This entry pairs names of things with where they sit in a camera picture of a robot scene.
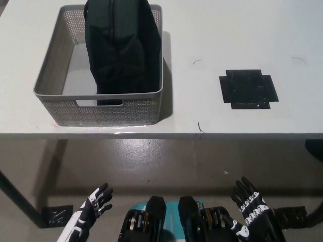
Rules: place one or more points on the robot left white black hand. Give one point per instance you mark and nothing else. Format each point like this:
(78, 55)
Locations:
(83, 216)

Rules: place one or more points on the robot right black white hand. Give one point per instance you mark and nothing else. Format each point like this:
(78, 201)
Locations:
(260, 216)

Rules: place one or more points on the dark green lunch bag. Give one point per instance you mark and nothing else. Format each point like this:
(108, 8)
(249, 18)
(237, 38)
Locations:
(121, 55)

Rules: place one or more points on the black metal table leg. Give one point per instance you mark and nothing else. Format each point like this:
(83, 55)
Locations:
(22, 201)

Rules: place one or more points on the robot left black body block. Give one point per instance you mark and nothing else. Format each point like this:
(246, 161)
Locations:
(154, 219)

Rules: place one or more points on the teal robot body cover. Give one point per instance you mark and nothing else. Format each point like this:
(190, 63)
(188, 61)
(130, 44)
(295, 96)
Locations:
(172, 219)

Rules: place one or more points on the dark rounded object under table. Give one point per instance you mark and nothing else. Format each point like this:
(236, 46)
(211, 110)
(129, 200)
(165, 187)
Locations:
(315, 148)

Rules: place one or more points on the clear tape strip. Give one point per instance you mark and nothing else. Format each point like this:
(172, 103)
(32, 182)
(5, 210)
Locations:
(121, 129)

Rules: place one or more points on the thin curved dark strand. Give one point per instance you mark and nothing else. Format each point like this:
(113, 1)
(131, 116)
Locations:
(300, 59)
(200, 128)
(198, 60)

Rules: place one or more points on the black tape patch on table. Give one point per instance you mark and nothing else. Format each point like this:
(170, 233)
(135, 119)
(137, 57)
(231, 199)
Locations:
(248, 88)

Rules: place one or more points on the grey perforated plastic basket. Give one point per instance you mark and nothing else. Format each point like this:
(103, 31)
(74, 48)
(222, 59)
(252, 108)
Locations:
(63, 75)

